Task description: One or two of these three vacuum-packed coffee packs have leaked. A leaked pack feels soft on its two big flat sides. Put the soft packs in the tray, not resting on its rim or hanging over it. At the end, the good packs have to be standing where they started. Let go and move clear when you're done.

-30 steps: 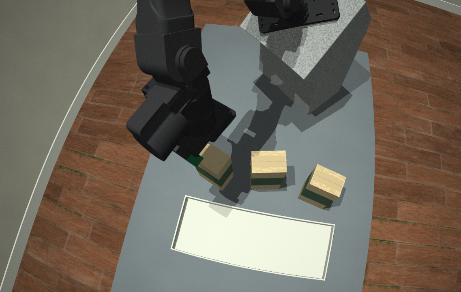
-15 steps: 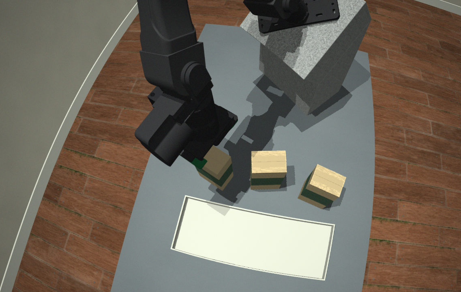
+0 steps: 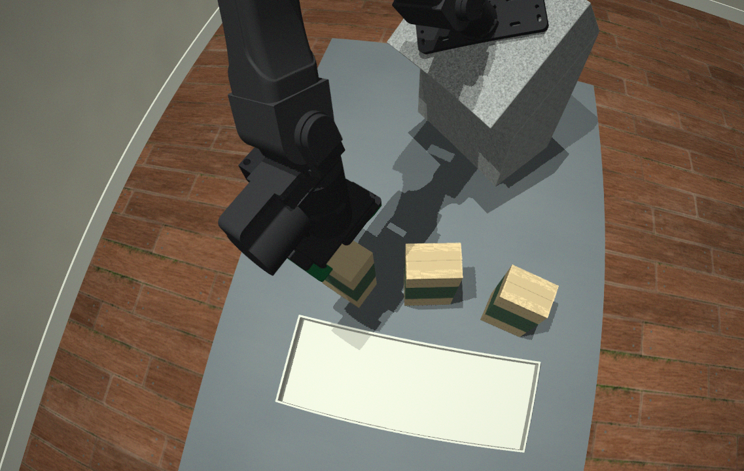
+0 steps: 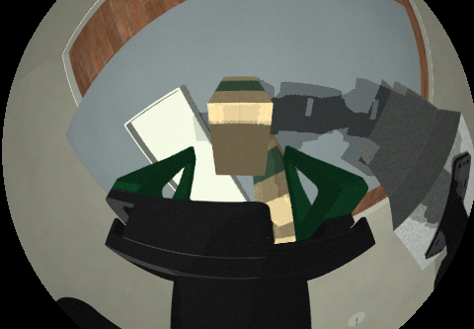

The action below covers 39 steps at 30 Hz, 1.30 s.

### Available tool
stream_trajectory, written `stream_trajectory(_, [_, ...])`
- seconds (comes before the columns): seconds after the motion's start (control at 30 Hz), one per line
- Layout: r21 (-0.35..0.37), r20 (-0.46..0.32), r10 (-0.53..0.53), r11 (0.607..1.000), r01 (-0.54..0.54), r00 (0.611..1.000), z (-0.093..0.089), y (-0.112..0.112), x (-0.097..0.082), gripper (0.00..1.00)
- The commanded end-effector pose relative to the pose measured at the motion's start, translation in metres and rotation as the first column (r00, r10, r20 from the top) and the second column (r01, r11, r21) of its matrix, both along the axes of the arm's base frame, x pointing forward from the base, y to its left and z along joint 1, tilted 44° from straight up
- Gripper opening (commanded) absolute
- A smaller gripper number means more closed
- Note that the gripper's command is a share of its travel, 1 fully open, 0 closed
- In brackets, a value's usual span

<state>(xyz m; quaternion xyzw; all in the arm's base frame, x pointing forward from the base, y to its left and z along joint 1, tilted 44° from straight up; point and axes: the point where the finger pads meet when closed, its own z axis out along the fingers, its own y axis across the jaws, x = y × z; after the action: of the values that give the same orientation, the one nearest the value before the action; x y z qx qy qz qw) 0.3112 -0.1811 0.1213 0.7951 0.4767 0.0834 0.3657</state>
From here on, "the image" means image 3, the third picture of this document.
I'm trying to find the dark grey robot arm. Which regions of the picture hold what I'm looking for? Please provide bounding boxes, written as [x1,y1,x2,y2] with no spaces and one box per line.
[217,0,549,275]

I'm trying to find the tan box with dark green band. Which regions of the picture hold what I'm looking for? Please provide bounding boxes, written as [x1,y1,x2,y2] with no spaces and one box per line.
[322,241,377,308]
[404,243,463,305]
[480,265,559,337]

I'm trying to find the white shallow tray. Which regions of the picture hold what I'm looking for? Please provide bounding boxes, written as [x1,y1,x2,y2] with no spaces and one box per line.
[275,315,540,453]

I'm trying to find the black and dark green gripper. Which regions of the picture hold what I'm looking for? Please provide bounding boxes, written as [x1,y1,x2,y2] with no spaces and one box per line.
[288,179,381,282]

